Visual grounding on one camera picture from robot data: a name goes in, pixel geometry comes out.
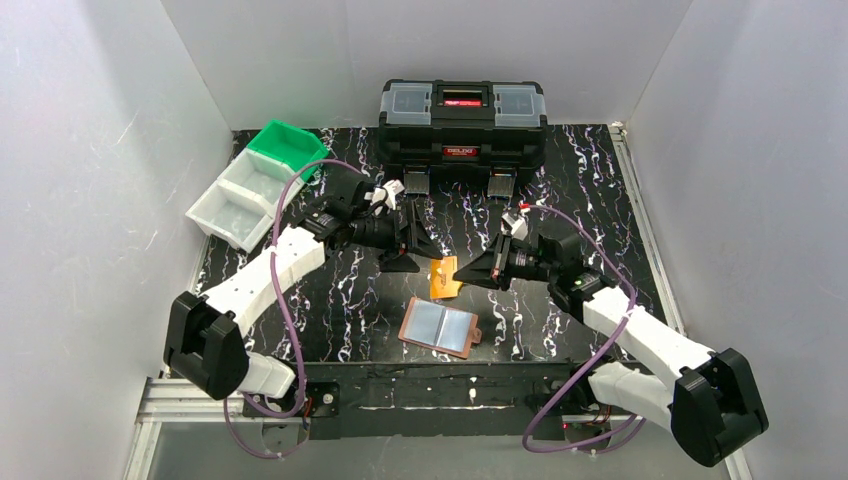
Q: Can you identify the orange credit card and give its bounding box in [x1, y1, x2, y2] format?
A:
[429, 256, 463, 300]

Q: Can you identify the pink leather card holder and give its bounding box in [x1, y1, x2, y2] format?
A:
[398, 297, 482, 359]

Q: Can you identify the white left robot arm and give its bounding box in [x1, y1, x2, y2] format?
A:
[163, 176, 442, 400]

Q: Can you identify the black toolbox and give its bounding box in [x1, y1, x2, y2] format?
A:
[376, 79, 548, 198]

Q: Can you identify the green plastic bin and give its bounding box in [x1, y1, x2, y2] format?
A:
[247, 120, 329, 183]

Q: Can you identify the white bin near green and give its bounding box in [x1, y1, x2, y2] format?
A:
[217, 148, 295, 217]

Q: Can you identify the white bin front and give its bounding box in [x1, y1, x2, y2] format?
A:
[186, 180, 272, 252]

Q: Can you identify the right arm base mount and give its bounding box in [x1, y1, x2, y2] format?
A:
[525, 362, 643, 455]

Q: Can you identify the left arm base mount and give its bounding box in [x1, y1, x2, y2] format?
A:
[252, 381, 341, 419]

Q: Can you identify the aluminium frame rail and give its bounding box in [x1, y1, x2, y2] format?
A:
[124, 378, 752, 479]

